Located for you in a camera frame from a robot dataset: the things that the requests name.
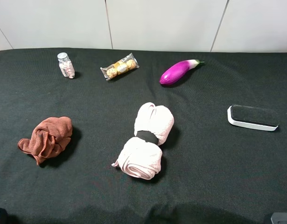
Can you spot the pink towel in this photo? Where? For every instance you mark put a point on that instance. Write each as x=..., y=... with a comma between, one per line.
x=142, y=159

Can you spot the black band on towel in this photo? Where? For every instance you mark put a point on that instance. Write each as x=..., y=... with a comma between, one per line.
x=147, y=136

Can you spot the purple toy eggplant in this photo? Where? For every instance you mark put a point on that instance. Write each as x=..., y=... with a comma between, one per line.
x=178, y=70

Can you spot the wrapped gold chocolates pack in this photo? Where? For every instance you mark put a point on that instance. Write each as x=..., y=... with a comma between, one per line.
x=120, y=67

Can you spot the glass jar of pink pills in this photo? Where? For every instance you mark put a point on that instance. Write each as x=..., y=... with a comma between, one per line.
x=66, y=65

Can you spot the crumpled brown cloth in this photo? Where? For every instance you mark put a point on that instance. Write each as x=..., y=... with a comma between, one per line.
x=48, y=139

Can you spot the white and black eraser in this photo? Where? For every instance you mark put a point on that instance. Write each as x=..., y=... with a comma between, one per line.
x=253, y=118

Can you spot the black device bottom left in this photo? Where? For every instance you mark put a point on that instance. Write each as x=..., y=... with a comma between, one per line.
x=3, y=216

